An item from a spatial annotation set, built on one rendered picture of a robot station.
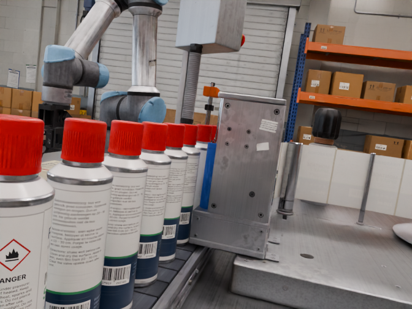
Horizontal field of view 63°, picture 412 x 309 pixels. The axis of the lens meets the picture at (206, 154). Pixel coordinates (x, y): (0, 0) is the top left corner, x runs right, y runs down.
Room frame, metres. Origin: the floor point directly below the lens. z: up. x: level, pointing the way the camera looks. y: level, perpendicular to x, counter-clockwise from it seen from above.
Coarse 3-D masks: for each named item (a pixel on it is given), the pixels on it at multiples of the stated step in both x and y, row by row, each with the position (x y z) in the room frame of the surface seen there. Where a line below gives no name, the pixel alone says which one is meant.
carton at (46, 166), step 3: (42, 162) 0.98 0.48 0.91; (45, 162) 0.99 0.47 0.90; (48, 162) 0.99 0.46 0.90; (51, 162) 1.00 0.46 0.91; (54, 162) 1.00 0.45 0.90; (57, 162) 1.01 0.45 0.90; (42, 165) 0.94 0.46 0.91; (45, 165) 0.95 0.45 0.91; (48, 165) 0.96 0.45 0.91; (51, 165) 0.96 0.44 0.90; (54, 165) 0.97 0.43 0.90; (42, 168) 0.90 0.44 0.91; (45, 168) 0.91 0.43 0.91; (48, 168) 0.91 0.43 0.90; (42, 171) 0.87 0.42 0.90; (45, 171) 0.87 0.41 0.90; (39, 174) 0.88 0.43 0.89; (42, 174) 0.87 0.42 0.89; (45, 174) 0.87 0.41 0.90; (42, 177) 0.87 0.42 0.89; (45, 177) 0.87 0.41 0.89; (45, 180) 0.87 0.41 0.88
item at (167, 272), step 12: (180, 252) 0.52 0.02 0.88; (192, 252) 0.53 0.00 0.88; (168, 264) 0.47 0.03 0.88; (180, 264) 0.48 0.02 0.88; (168, 276) 0.44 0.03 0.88; (144, 288) 0.40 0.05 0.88; (156, 288) 0.40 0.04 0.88; (132, 300) 0.37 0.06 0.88; (144, 300) 0.37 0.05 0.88; (156, 300) 0.38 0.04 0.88
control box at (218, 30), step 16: (192, 0) 0.95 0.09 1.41; (208, 0) 0.89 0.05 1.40; (224, 0) 0.87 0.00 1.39; (240, 0) 0.91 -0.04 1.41; (192, 16) 0.94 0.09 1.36; (208, 16) 0.89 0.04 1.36; (224, 16) 0.88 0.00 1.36; (240, 16) 0.91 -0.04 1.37; (192, 32) 0.93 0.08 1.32; (208, 32) 0.88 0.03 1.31; (224, 32) 0.88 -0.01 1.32; (240, 32) 0.92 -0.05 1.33; (208, 48) 0.94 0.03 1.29; (224, 48) 0.91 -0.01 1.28
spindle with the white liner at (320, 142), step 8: (320, 112) 1.05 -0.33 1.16; (328, 112) 1.03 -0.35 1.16; (336, 112) 1.02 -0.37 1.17; (320, 120) 1.03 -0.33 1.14; (328, 120) 1.02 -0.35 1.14; (336, 120) 1.02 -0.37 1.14; (312, 128) 1.06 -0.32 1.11; (320, 128) 1.03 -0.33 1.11; (328, 128) 1.02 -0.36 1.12; (336, 128) 1.03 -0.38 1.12; (320, 136) 1.03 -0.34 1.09; (328, 136) 1.02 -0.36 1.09; (336, 136) 1.03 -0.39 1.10; (312, 144) 1.04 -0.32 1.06; (320, 144) 1.03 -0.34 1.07; (328, 144) 1.03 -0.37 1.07; (304, 200) 1.03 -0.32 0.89
